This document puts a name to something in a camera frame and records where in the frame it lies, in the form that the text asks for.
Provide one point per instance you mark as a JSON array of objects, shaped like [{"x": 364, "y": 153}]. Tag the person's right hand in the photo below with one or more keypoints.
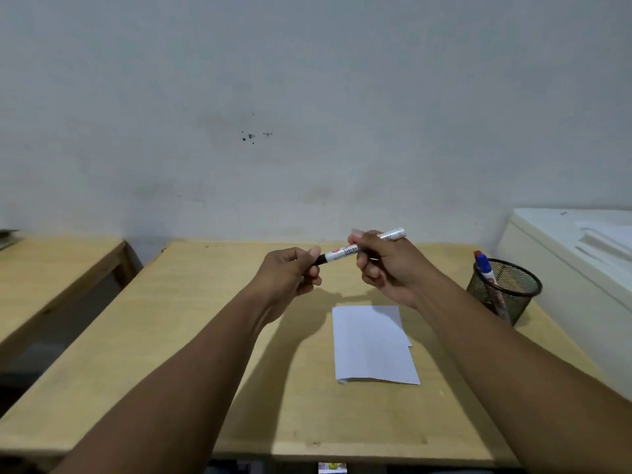
[{"x": 397, "y": 271}]

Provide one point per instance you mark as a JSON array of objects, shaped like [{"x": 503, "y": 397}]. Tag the person's left hand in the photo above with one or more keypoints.
[{"x": 279, "y": 276}]

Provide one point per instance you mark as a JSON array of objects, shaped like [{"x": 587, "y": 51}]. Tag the person's left thumb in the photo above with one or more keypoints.
[{"x": 307, "y": 253}]

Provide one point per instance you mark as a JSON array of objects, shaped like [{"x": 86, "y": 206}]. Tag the person's right thumb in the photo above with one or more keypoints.
[{"x": 363, "y": 238}]

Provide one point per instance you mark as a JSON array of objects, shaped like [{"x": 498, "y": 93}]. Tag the white marker with black cap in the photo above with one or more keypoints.
[{"x": 345, "y": 251}]

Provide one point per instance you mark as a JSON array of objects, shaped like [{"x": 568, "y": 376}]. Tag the person's right forearm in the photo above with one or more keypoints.
[{"x": 508, "y": 385}]

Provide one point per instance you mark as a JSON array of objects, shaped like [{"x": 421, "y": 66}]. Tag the person's left forearm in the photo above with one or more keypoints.
[{"x": 182, "y": 389}]

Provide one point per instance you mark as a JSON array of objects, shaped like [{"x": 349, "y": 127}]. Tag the white folded paper sheet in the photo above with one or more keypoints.
[{"x": 370, "y": 345}]

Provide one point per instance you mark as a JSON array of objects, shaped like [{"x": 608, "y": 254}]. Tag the white marker with blue cap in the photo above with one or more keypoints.
[{"x": 486, "y": 271}]

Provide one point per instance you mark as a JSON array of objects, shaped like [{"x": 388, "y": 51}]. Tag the black mesh pen holder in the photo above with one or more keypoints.
[{"x": 516, "y": 291}]

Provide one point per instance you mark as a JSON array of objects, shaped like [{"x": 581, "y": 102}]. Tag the white chest cabinet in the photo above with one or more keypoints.
[{"x": 572, "y": 276}]

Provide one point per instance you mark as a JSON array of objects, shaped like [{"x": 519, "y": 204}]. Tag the small colourful packet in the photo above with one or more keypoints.
[{"x": 332, "y": 468}]

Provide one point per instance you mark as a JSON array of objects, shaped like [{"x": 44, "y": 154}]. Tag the wooden side table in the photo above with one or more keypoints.
[{"x": 54, "y": 276}]

